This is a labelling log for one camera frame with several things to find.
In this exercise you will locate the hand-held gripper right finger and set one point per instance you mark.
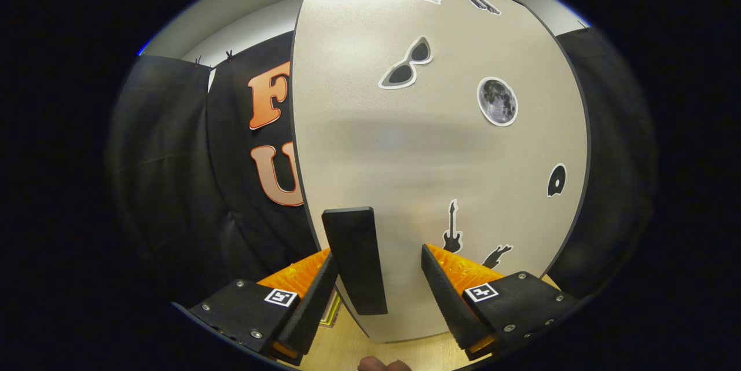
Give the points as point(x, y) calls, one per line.
point(448, 301)

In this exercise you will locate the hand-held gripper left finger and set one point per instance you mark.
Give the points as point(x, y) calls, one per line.
point(312, 301)

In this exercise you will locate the beige shoe cabinet door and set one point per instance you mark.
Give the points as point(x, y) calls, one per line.
point(405, 145)

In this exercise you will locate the yellow edged book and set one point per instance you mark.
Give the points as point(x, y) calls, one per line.
point(332, 316)

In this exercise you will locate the black backdrop cloth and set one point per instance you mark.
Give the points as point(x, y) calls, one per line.
point(162, 174)

